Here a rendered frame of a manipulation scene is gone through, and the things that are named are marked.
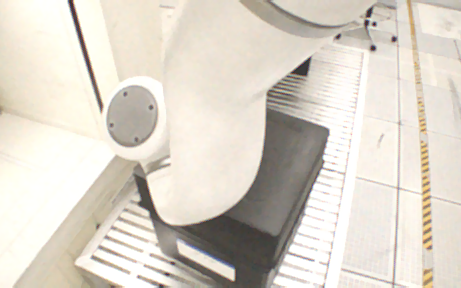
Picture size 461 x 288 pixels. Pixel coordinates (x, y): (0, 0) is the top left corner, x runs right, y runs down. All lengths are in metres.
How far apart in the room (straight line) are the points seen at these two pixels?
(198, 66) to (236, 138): 0.08
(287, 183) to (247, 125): 0.34
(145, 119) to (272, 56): 0.18
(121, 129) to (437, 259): 1.79
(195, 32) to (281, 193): 0.42
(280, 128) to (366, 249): 1.24
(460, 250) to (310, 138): 1.49
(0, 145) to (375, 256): 1.62
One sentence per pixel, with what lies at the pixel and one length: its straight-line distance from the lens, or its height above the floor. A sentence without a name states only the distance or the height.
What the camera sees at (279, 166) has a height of 1.06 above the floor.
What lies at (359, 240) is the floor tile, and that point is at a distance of 1.86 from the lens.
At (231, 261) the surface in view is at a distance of 0.69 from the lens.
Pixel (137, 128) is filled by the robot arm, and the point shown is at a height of 1.30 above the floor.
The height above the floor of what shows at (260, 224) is 1.06.
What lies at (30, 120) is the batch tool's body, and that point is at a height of 0.87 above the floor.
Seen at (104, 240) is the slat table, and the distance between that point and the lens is 0.92.
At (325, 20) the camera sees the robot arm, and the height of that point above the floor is 1.45.
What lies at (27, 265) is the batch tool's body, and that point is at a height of 0.87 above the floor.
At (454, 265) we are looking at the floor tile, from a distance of 2.00.
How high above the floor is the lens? 1.52
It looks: 44 degrees down
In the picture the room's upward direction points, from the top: straight up
